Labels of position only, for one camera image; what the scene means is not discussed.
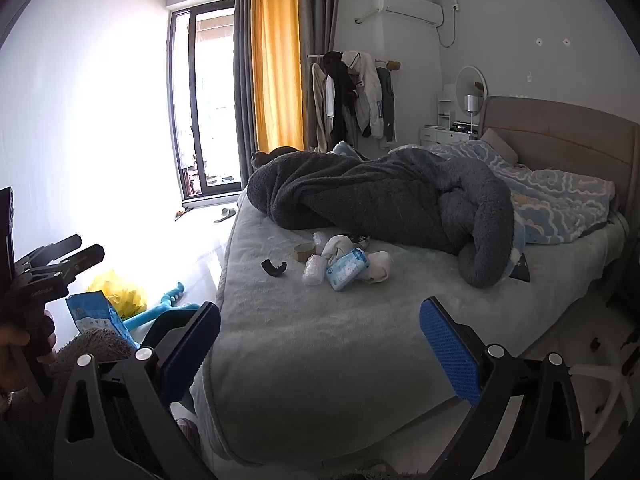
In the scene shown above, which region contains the yellow plastic bag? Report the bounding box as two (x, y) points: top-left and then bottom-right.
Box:
(89, 269), (149, 319)

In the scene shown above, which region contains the white jacket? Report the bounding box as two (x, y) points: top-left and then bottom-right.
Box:
(342, 51), (384, 139)

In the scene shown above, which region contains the grey fuzzy cloth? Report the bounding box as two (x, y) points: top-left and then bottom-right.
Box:
(52, 329), (137, 367)

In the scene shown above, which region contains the white air conditioner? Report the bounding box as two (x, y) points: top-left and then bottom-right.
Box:
(356, 0), (445, 27)

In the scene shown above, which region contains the black triangular item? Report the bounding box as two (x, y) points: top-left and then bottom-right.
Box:
(507, 252), (532, 281)

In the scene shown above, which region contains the blue tissue pack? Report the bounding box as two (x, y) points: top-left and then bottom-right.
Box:
(325, 247), (370, 292)

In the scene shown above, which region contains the black framed glass door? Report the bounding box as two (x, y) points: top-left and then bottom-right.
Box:
(167, 2), (251, 203)

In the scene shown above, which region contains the yellow curtain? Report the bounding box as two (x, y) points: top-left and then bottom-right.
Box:
(250, 0), (306, 153)

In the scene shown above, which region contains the grey blue garment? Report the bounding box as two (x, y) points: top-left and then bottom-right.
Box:
(376, 67), (397, 142)

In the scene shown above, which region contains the round mirror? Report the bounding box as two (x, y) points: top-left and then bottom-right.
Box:
(455, 65), (487, 103)

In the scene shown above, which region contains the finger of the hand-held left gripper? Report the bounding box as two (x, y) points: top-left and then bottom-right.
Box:
(14, 233), (84, 269)
(27, 243), (106, 302)

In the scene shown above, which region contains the bed with grey sheet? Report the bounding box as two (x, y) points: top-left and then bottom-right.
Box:
(191, 187), (632, 467)

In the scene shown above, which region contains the white chair base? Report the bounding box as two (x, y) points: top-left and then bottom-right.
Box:
(570, 344), (637, 442)

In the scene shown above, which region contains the clear bubble wrap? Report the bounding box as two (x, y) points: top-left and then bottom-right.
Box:
(301, 254), (325, 287)

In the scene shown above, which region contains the white dressing table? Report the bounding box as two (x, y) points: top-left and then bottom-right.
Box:
(419, 85), (483, 149)

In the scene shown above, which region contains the grey pillow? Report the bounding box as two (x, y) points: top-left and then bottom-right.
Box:
(480, 128), (521, 166)

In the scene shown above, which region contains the black garment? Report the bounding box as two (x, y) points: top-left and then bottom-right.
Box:
(322, 51), (362, 136)

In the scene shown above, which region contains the blue patterned duvet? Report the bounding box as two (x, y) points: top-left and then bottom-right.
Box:
(332, 139), (617, 247)

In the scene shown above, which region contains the teal long-handled tool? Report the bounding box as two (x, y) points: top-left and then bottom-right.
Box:
(122, 282), (201, 332)

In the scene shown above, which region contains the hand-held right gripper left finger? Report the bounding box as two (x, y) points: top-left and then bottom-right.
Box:
(52, 301), (223, 480)

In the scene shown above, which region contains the beige padded headboard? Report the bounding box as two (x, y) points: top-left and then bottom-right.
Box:
(481, 95), (640, 222)

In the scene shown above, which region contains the clothes rail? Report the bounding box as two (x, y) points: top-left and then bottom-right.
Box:
(306, 52), (402, 70)

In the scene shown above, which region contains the beige coat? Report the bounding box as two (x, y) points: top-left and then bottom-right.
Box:
(309, 62), (331, 152)

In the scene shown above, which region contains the white sock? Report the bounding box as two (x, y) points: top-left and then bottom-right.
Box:
(320, 234), (358, 266)
(360, 251), (394, 283)

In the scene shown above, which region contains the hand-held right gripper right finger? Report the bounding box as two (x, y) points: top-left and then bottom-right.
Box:
(415, 296), (587, 480)

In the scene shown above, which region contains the blue printed packet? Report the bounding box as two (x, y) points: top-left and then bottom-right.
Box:
(66, 291), (139, 349)

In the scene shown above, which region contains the dark cat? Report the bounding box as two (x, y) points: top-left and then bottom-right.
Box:
(251, 146), (301, 171)

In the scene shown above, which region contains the dark grey fleece blanket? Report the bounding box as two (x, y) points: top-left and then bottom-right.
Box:
(247, 149), (516, 289)

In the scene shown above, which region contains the person's left hand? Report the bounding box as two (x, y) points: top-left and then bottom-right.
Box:
(0, 310), (57, 403)

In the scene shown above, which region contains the silver table lamp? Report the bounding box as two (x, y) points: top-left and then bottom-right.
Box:
(464, 94), (484, 134)

